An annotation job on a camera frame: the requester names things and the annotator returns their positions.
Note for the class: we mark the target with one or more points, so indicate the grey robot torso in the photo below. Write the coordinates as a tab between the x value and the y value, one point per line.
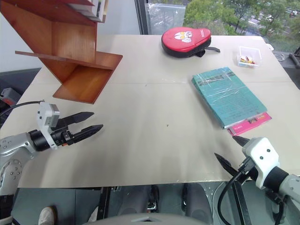
145	219

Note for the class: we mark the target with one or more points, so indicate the pink book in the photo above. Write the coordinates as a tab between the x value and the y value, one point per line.
250	124

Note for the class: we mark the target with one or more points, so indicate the teal wrapped book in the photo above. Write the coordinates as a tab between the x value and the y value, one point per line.
227	96

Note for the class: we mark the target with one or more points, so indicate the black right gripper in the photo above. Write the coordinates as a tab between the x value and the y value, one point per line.
250	174

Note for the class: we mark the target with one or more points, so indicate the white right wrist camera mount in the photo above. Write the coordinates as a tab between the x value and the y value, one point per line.
262	154

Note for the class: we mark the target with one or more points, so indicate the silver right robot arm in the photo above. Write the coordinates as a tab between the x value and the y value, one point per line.
289	185

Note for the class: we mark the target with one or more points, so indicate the white shoe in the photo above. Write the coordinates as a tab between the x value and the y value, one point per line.
48	215

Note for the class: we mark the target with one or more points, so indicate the black window frame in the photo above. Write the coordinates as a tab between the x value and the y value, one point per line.
141	16

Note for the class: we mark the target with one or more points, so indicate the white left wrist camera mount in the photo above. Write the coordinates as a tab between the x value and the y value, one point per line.
44	114

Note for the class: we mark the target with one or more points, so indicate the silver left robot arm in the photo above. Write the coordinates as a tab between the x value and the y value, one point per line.
14	150

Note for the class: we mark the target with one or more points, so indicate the small red yellow pieces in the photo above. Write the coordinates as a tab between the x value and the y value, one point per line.
246	61

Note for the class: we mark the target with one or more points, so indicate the glass balcony panel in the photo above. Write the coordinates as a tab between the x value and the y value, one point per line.
165	16

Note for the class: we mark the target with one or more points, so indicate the black object beside table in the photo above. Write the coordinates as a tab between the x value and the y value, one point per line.
294	58

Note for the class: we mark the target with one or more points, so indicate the books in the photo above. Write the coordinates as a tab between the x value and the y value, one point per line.
97	9

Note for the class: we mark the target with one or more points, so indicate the brown wooden bookshelf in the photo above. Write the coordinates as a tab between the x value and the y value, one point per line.
70	42

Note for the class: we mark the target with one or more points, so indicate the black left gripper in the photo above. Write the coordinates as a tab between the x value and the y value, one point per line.
61	137

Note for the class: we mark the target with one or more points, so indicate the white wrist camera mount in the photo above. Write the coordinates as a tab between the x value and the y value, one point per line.
44	114
262	154

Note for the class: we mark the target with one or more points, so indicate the clear plastic box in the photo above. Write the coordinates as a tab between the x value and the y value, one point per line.
249	52

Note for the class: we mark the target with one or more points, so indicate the grey red device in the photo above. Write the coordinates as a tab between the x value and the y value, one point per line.
8	96

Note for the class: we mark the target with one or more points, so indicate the red table tennis paddle case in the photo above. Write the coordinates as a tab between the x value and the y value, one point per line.
182	41

